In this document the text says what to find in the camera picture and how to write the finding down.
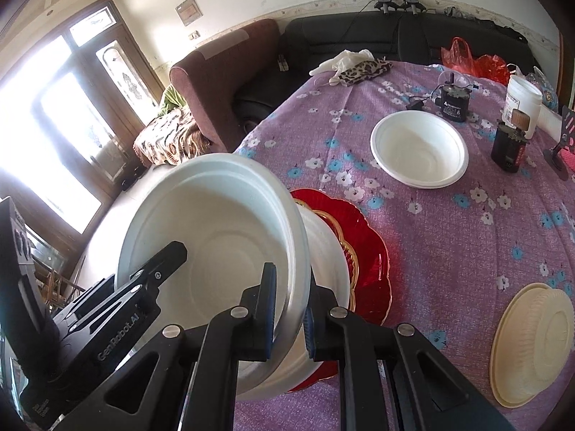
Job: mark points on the white foam bowl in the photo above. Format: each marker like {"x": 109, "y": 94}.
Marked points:
{"x": 215, "y": 215}
{"x": 323, "y": 260}

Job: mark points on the white paper bowl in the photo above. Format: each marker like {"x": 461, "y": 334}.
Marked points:
{"x": 420, "y": 148}

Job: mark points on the white gloves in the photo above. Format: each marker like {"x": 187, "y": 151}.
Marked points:
{"x": 346, "y": 60}

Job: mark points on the black power adapter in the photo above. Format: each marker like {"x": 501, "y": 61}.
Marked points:
{"x": 415, "y": 104}

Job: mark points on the leopard print cloth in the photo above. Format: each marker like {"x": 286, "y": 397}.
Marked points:
{"x": 366, "y": 72}

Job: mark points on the red gold-rimmed plate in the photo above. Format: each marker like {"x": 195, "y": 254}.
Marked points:
{"x": 375, "y": 274}
{"x": 328, "y": 211}

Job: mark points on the brown patterned blanket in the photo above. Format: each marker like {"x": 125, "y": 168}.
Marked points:
{"x": 166, "y": 139}

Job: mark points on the cream ribbed bowl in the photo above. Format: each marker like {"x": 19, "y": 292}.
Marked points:
{"x": 534, "y": 345}

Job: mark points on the maroon armchair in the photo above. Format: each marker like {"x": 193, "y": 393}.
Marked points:
{"x": 211, "y": 81}

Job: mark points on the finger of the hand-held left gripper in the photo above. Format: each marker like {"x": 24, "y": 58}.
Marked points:
{"x": 157, "y": 265}

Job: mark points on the red plastic bag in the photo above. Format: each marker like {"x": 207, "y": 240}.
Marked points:
{"x": 476, "y": 63}

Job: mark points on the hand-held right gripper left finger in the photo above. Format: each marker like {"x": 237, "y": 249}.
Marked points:
{"x": 271, "y": 318}

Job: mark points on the green cloth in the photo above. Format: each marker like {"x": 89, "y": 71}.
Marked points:
{"x": 170, "y": 98}

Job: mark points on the black leather sofa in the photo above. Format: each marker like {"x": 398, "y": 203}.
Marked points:
{"x": 323, "y": 40}

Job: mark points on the small wall plaque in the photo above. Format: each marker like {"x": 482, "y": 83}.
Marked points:
{"x": 188, "y": 11}

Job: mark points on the purple floral tablecloth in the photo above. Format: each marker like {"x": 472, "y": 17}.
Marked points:
{"x": 449, "y": 242}

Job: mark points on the dark bottle with wooden cap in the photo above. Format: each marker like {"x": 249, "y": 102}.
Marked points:
{"x": 510, "y": 143}

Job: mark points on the white plastic jar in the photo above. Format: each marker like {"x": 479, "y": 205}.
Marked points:
{"x": 523, "y": 98}

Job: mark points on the black phone stand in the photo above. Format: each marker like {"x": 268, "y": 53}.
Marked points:
{"x": 564, "y": 139}

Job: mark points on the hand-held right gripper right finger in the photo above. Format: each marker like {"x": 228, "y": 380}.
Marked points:
{"x": 308, "y": 336}

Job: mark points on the wooden glass door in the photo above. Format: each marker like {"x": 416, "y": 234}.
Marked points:
{"x": 76, "y": 121}

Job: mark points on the black round device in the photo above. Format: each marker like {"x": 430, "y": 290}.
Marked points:
{"x": 454, "y": 101}

